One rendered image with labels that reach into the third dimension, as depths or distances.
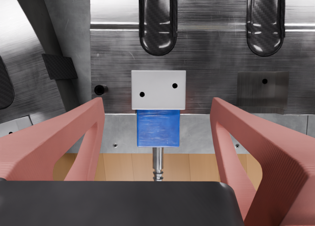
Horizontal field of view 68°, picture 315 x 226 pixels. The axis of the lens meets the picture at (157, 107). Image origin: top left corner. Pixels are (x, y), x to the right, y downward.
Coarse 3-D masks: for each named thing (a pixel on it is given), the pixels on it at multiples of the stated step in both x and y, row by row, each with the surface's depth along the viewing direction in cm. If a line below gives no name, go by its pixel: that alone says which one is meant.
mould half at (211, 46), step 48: (96, 0) 23; (192, 0) 23; (240, 0) 23; (288, 0) 23; (96, 48) 24; (192, 48) 24; (240, 48) 24; (288, 48) 24; (96, 96) 24; (192, 96) 24; (288, 96) 24
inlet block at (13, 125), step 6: (12, 120) 25; (18, 120) 26; (24, 120) 27; (30, 120) 28; (0, 126) 25; (6, 126) 25; (12, 126) 25; (18, 126) 25; (24, 126) 26; (0, 132) 25; (6, 132) 25; (12, 132) 26
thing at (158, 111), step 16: (144, 80) 21; (160, 80) 21; (176, 80) 21; (144, 96) 21; (160, 96) 21; (176, 96) 21; (144, 112) 23; (160, 112) 23; (176, 112) 23; (144, 128) 23; (160, 128) 23; (176, 128) 23; (144, 144) 23; (160, 144) 23; (176, 144) 23; (160, 160) 24; (160, 176) 25
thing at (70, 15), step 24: (48, 0) 32; (72, 0) 32; (72, 24) 32; (72, 48) 32; (120, 120) 33; (192, 120) 33; (288, 120) 33; (312, 120) 33; (120, 144) 34; (192, 144) 34; (240, 144) 34
